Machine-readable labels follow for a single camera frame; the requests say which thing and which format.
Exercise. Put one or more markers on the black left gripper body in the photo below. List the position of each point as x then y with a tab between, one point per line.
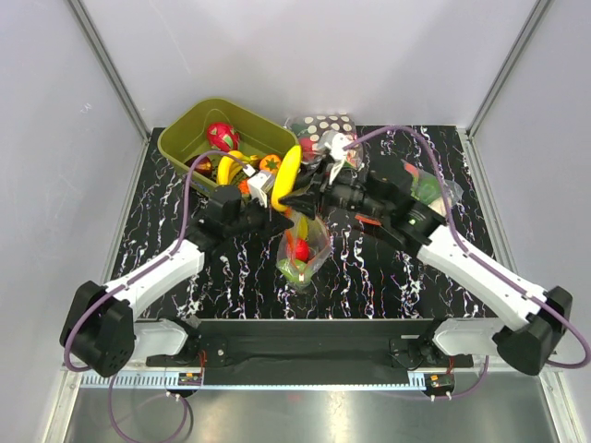
252	220

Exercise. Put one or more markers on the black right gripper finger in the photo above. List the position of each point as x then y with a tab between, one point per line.
307	177
306	203

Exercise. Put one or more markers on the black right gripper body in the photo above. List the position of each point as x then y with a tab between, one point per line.
343	192

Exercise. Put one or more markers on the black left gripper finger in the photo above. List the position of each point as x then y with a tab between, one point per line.
278	227
277	217

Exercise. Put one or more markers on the clear orange-zip fruit bag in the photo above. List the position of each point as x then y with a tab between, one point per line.
319	242

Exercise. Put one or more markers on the orange fake persimmon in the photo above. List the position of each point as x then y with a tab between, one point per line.
270	163

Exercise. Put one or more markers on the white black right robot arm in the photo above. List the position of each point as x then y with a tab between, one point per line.
529	320

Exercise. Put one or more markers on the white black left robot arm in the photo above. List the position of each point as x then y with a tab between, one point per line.
103	331

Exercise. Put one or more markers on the yellow fake starfruit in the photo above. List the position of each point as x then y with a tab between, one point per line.
301	228

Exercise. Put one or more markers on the polka dot zip bag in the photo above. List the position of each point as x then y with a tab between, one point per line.
320	134

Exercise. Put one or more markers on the green fake starfruit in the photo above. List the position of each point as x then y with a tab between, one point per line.
296	272

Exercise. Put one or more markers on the yellow fake banana bunch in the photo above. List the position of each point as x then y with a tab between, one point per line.
229	168

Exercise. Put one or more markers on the dark red fake apple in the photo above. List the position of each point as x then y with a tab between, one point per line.
204	167

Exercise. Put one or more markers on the clear orange-zip vegetable bag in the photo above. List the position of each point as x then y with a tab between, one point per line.
426	189

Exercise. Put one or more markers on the red fake dragon fruit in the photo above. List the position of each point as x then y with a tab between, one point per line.
223	136

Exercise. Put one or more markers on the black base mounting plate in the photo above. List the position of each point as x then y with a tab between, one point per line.
400	342

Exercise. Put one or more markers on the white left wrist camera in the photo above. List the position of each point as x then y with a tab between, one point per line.
260	186

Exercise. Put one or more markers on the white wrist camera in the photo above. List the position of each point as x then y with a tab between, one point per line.
260	186
335	144

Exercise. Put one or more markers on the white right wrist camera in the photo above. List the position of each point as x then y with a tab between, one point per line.
335	144

